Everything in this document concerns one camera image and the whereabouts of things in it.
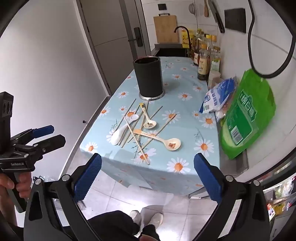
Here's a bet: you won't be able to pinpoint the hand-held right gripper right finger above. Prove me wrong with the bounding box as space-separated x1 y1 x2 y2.
194 153 271 241

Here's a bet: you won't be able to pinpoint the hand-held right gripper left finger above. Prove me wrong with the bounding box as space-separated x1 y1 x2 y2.
23 153 103 241

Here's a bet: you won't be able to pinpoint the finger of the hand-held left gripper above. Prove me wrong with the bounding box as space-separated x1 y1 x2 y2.
10 125 55 144
13 134 66 158

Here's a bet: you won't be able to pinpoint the white ceramic spoon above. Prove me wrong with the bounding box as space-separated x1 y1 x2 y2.
110 114 139 146

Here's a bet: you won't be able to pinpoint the bunch of wooden chopsticks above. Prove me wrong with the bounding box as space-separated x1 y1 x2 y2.
119 98 177 165

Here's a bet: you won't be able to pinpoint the small cream patterned spoon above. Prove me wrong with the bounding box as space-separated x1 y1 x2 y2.
139 103 158 129

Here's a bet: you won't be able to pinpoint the black utensil holder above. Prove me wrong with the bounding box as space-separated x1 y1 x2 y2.
133 56 166 100

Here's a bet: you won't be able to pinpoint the person's left hand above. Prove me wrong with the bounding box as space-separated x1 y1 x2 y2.
0 173 32 226

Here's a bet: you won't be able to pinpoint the person's dark trousers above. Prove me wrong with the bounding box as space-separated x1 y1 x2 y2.
88 210 162 241

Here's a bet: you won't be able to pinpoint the white shoe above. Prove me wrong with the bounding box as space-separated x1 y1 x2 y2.
129 210 142 226
144 212 164 229

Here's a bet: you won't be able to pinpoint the colourful food packets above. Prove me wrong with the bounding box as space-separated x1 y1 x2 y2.
266 176 296 220

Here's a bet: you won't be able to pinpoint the green plastic bag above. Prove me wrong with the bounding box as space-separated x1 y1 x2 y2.
218 69 277 160

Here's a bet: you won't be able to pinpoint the blue and white bag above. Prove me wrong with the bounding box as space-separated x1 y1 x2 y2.
199 77 238 114

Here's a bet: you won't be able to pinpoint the blue daisy tablecloth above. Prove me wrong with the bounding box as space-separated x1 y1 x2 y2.
79 56 221 198

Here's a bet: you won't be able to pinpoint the clear jar white lid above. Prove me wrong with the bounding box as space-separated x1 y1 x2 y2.
208 71 222 87

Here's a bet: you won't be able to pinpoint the grey door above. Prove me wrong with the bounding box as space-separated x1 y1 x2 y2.
77 0 151 95

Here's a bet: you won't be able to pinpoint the row of condiment bottles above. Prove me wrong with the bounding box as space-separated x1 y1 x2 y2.
188 28 222 81

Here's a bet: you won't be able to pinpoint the dark kitchen sink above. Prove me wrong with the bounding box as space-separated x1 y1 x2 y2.
154 43 192 58

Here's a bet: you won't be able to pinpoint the yellow labelled bottle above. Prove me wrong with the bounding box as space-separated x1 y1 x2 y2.
181 31 190 48

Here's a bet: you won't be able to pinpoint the black faucet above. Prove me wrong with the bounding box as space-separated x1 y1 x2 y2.
174 26 193 50

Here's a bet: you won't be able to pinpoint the wooden cutting board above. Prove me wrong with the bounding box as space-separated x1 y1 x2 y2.
153 13 179 44

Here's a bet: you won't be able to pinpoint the black door handle lock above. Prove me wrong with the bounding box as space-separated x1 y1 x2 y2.
128 27 144 48

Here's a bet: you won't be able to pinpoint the thick black cable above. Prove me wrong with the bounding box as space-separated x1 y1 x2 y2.
247 0 296 79

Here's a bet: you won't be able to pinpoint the black rectangular wall panel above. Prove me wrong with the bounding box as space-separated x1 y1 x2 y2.
224 8 246 33

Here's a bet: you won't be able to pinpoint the cleaver with black handle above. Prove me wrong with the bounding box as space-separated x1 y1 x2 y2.
208 0 225 33

